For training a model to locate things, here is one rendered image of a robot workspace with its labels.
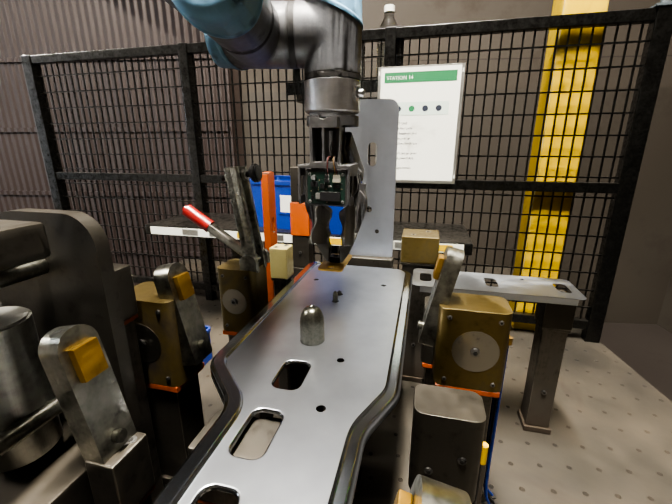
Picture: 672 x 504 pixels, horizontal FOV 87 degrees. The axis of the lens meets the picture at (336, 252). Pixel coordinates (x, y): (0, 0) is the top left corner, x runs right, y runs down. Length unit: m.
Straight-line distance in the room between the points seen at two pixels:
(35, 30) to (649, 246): 4.40
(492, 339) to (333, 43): 0.42
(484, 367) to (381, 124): 0.51
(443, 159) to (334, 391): 0.80
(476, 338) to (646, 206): 2.74
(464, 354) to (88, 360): 0.41
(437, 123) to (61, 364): 0.96
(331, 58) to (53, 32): 2.95
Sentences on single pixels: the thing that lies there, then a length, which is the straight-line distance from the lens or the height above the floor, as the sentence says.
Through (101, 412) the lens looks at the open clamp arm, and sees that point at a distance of 0.39.
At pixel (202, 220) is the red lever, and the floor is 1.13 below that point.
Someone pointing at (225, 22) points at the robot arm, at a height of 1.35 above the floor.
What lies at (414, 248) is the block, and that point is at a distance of 0.79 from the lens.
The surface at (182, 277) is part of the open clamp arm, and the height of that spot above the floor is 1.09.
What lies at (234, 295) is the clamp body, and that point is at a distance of 0.63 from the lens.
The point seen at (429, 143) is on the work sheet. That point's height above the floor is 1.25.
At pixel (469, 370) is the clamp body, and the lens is 0.53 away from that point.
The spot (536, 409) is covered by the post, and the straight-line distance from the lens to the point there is 0.86.
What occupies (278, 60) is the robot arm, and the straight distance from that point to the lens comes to 0.52.
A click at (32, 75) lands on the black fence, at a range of 1.74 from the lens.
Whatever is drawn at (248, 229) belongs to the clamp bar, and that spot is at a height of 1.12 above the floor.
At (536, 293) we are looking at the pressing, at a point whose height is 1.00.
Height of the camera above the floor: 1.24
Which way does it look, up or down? 16 degrees down
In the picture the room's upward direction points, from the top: straight up
